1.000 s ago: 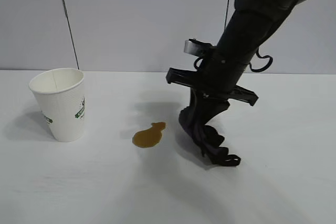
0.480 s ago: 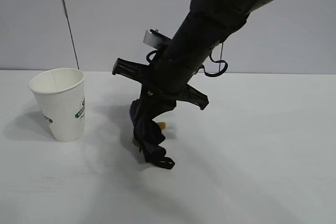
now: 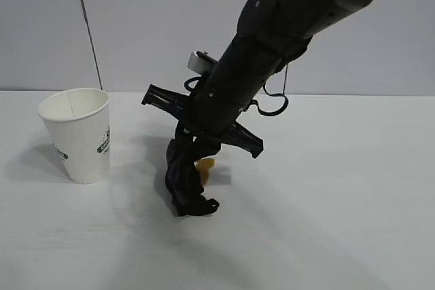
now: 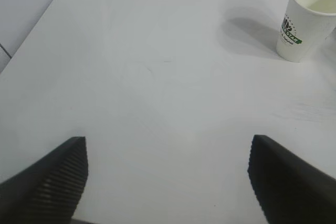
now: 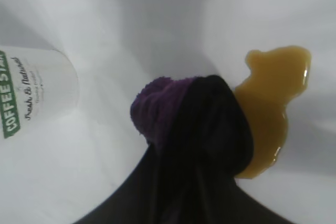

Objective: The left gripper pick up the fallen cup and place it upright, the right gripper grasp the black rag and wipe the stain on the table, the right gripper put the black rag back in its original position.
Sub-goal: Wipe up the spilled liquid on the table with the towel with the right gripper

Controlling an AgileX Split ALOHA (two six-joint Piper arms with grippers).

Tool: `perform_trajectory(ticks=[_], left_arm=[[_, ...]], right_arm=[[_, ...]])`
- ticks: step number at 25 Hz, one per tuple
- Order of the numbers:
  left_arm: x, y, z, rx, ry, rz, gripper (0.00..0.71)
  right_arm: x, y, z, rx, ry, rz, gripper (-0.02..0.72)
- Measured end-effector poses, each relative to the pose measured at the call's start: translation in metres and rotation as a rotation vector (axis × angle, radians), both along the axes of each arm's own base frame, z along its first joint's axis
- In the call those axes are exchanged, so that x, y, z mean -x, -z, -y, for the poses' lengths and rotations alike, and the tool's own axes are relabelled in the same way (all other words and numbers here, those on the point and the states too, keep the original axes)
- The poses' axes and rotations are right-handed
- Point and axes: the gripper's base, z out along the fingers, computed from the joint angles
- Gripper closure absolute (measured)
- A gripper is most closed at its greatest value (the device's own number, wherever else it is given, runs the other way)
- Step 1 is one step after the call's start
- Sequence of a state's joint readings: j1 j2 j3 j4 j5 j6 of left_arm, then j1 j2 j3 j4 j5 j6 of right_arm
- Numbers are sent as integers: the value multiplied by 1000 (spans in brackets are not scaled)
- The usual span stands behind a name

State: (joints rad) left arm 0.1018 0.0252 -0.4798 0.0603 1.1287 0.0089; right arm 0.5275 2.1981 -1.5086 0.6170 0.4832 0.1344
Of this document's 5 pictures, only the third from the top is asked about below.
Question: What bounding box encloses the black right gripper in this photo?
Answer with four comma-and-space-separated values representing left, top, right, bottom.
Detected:
141, 37, 283, 175

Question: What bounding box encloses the dark purple black cloth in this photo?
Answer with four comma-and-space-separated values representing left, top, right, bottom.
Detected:
165, 139, 220, 217

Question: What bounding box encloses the white paper cup green logo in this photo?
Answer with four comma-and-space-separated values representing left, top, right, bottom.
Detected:
37, 88, 113, 185

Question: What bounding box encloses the brown liquid spill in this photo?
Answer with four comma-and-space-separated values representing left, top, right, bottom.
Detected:
194, 158, 218, 187

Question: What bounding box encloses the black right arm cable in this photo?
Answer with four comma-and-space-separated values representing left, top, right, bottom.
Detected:
251, 62, 290, 117

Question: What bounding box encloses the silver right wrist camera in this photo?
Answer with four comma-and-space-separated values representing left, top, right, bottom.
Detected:
186, 51, 220, 74

